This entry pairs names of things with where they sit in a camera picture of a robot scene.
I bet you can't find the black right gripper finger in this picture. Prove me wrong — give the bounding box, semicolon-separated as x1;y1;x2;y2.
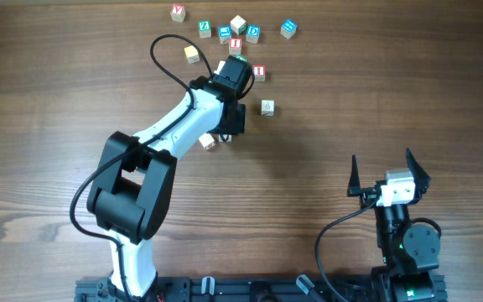
347;154;361;197
406;148;430;185

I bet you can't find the red i block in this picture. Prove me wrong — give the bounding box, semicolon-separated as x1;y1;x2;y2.
229;38;242;56
253;65;266;81

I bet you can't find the white block green J side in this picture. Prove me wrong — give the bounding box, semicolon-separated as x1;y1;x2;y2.
218;134;232;143

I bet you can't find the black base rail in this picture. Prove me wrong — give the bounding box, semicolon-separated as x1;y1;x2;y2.
73;274;448;302

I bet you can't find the red Y letter block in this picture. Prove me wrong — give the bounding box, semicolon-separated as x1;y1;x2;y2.
170;3;186;23

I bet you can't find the blue lone letter block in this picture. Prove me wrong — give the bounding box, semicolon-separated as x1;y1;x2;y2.
280;18;297;39

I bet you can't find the plain top green-side block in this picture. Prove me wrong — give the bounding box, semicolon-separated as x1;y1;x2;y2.
230;15;247;35

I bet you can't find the blue L letter block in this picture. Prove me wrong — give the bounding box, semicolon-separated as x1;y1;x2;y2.
218;26;231;44

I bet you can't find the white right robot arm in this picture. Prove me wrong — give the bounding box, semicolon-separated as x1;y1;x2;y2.
347;149;448;302

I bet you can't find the yellow top block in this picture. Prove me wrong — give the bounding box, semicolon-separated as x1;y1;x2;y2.
184;45;200;64

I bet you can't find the green Z letter block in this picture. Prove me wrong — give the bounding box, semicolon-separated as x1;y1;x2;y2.
198;20;212;39

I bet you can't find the lower red I block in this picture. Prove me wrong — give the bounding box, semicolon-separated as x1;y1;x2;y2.
253;65;266;81

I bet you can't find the blue D letter block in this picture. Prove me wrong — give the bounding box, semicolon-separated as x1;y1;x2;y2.
246;24;261;44

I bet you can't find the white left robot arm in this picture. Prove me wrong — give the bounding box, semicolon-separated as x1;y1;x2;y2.
86;56;253;301

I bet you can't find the white block red side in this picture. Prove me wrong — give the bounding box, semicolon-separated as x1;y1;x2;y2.
199;133;216;150

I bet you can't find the white block blue X side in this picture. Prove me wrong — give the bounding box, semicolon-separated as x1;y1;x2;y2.
261;100;275;116

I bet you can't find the upper red I block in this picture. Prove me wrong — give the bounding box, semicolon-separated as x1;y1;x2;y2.
229;38;242;56

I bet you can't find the green N letter block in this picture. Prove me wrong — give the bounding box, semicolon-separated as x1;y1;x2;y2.
236;55;247;62

